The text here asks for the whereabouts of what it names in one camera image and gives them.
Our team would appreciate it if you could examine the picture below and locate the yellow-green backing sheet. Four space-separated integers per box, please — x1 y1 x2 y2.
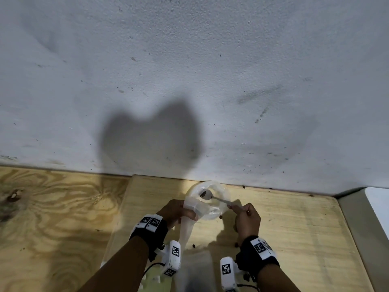
99 240 175 292

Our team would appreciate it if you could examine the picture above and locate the person's right forearm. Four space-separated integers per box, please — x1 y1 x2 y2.
256 264 301 292

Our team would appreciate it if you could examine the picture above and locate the person's left forearm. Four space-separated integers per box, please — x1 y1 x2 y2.
77 236 150 292

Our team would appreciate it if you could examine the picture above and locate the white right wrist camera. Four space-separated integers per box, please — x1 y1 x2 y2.
220 257 244 292

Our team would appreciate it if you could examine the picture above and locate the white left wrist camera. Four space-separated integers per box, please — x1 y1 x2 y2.
156 240 182 277

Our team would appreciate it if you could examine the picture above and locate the white table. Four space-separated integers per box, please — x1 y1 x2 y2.
334 187 389 292

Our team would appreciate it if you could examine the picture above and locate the plywood board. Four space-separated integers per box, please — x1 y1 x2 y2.
0 165 131 292

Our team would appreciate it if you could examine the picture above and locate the black right wristband with markers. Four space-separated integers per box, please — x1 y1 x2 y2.
235 235 280 282

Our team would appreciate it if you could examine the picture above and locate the person's right hand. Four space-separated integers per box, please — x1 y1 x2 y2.
228 203 262 245

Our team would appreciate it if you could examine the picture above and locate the translucent plastic bowl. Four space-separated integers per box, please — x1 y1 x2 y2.
185 180 231 221

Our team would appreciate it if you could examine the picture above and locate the person's left hand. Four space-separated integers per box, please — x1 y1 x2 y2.
156 200 200 230

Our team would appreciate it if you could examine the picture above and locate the black left wristband with markers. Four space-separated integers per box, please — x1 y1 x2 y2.
130 213 169 262

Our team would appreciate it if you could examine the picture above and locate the group of white sticker labels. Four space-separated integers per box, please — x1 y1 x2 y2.
141 270 162 286

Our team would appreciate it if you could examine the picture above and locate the metal spoon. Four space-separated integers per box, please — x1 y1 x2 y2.
199 190 244 210

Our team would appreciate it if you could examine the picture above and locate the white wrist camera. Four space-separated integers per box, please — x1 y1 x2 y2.
220 257 244 292
156 240 182 277

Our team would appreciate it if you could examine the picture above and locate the black wristband with markers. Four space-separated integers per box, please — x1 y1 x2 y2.
130 213 169 262
235 235 280 282

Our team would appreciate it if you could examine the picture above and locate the black left camera cable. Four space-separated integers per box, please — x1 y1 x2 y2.
142 262 166 277

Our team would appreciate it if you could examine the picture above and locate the clear zip plastic bag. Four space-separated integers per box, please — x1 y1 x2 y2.
175 249 218 292
177 197 213 256

